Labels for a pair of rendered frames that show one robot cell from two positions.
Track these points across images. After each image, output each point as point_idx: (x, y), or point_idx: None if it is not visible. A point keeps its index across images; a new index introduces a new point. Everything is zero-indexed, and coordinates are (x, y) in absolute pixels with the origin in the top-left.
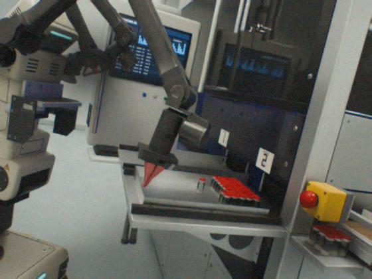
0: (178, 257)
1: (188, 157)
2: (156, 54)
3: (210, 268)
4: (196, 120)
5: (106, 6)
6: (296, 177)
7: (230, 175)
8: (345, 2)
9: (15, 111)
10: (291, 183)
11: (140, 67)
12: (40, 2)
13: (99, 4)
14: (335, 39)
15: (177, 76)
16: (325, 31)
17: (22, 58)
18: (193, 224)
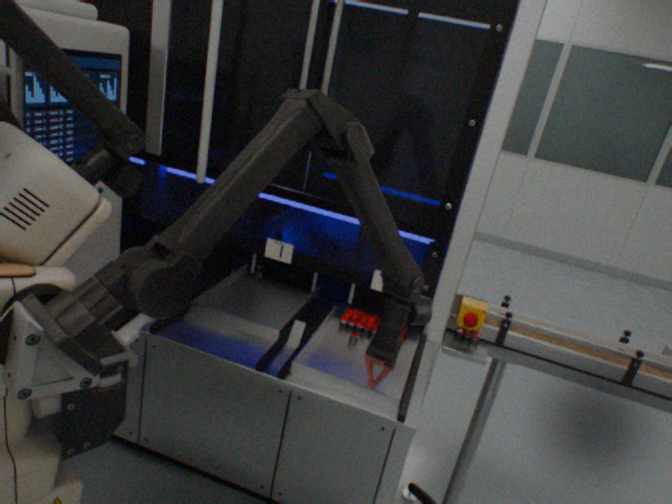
0: (190, 410)
1: (221, 289)
2: (391, 250)
3: (297, 401)
4: (423, 302)
5: (85, 83)
6: (443, 299)
7: (312, 298)
8: (492, 147)
9: (79, 402)
10: (436, 304)
11: (60, 151)
12: (212, 212)
13: (68, 80)
14: (482, 180)
15: (414, 268)
16: (465, 165)
17: None
18: (424, 392)
